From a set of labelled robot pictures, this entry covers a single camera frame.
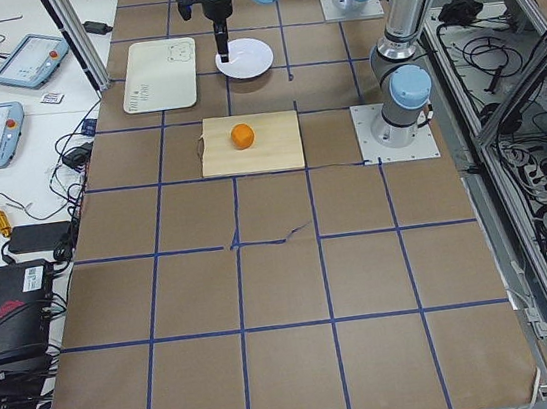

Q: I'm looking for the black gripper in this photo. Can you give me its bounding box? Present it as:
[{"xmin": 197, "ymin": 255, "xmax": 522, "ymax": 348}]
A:
[{"xmin": 200, "ymin": 0, "xmax": 233, "ymax": 63}]

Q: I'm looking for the orange fruit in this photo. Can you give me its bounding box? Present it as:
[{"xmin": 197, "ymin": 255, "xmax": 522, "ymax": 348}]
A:
[{"xmin": 230, "ymin": 123, "xmax": 256, "ymax": 150}]

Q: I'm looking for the cream bear tray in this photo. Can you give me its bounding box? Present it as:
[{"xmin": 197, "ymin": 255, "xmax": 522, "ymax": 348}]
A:
[{"xmin": 123, "ymin": 37, "xmax": 198, "ymax": 114}]

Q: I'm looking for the white round plate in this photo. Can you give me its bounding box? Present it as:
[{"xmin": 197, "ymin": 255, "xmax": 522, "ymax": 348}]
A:
[{"xmin": 215, "ymin": 38, "xmax": 274, "ymax": 80}]

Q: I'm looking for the bamboo cutting board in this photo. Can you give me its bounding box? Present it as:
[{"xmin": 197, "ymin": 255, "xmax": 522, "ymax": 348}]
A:
[{"xmin": 201, "ymin": 110, "xmax": 306, "ymax": 178}]

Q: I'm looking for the far teach pendant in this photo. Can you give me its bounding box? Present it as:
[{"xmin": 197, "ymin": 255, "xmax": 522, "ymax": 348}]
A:
[{"xmin": 0, "ymin": 33, "xmax": 69, "ymax": 89}]

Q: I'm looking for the black power adapter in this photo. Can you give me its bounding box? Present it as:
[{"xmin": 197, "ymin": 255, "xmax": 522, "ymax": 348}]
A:
[{"xmin": 8, "ymin": 221, "xmax": 71, "ymax": 254}]

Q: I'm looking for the gold cylinder tool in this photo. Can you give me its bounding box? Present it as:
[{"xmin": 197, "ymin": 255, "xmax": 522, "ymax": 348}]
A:
[{"xmin": 0, "ymin": 208, "xmax": 13, "ymax": 238}]

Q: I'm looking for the black red computer box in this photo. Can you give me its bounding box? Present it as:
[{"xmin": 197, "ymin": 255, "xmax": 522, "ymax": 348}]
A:
[{"xmin": 0, "ymin": 258, "xmax": 54, "ymax": 365}]

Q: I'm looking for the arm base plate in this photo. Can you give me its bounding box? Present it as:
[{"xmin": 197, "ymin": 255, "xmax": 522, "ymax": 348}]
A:
[
  {"xmin": 319, "ymin": 0, "xmax": 385, "ymax": 23},
  {"xmin": 350, "ymin": 104, "xmax": 441, "ymax": 165}
]

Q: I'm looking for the aluminium frame post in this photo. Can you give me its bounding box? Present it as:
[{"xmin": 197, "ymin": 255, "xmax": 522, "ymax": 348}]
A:
[{"xmin": 40, "ymin": 0, "xmax": 111, "ymax": 92}]

